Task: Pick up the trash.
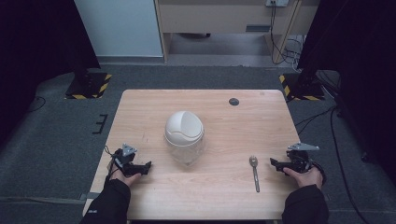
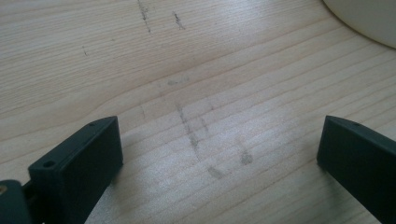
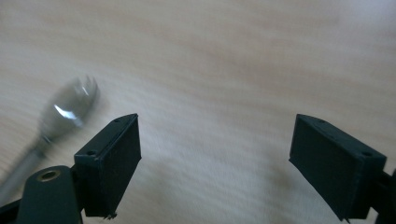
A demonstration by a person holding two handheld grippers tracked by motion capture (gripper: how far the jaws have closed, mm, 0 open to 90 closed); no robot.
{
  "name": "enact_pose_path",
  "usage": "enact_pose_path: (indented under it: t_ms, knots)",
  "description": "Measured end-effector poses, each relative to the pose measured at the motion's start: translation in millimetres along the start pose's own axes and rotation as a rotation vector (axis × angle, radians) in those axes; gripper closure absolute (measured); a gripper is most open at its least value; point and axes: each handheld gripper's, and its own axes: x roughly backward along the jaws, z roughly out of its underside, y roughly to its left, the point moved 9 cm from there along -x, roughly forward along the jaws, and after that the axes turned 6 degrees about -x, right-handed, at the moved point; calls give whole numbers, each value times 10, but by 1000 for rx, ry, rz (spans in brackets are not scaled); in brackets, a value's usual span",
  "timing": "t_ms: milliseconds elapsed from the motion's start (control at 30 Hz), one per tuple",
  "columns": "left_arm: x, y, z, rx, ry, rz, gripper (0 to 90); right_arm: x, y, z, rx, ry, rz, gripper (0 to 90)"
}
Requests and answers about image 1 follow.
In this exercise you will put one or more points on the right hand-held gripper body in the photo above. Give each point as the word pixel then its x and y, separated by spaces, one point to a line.
pixel 299 158

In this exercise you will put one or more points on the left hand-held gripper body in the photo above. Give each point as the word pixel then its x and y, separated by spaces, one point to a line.
pixel 124 158

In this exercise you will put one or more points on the person's left hand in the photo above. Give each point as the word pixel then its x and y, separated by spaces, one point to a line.
pixel 126 179

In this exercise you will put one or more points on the person's right hand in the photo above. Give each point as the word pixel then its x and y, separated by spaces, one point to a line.
pixel 306 178

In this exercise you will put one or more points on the metal spoon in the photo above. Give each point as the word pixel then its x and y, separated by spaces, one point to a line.
pixel 254 172

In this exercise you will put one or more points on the clear bin with white lid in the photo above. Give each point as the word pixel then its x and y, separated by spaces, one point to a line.
pixel 185 133

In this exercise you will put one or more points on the black stand with striped base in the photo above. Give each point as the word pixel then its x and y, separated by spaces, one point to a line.
pixel 88 85
pixel 301 88

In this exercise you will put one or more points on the dark round table grommet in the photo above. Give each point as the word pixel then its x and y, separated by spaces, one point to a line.
pixel 233 101

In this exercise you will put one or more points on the black curtain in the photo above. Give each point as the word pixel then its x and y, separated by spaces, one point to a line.
pixel 358 62
pixel 37 46

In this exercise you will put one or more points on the white panel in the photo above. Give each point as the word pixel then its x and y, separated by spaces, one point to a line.
pixel 120 28

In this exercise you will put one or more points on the grey power strip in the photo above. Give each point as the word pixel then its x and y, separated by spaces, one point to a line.
pixel 276 2

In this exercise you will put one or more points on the light wooden desk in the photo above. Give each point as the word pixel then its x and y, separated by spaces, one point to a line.
pixel 218 15

